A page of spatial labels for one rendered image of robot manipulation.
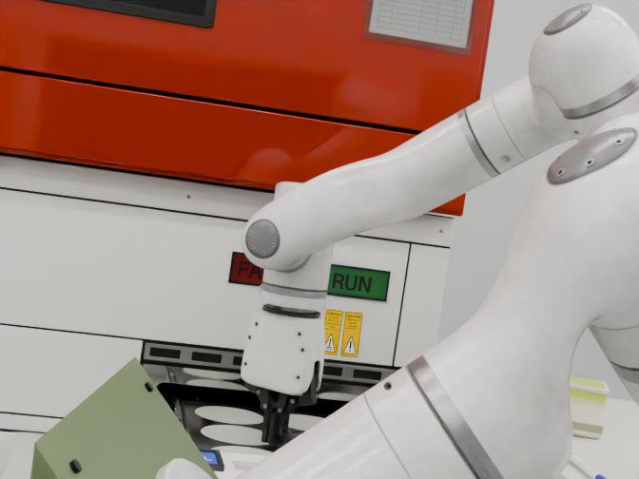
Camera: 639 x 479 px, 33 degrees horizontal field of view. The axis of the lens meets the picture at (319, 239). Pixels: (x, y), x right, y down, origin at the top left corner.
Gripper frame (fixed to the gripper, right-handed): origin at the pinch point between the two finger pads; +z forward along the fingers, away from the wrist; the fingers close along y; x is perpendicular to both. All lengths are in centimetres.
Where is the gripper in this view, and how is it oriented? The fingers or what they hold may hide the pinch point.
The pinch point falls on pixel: (275, 427)
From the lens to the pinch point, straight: 139.3
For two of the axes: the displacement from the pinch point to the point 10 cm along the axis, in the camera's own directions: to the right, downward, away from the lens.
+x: 5.4, 0.4, 8.4
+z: -1.4, 9.9, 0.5
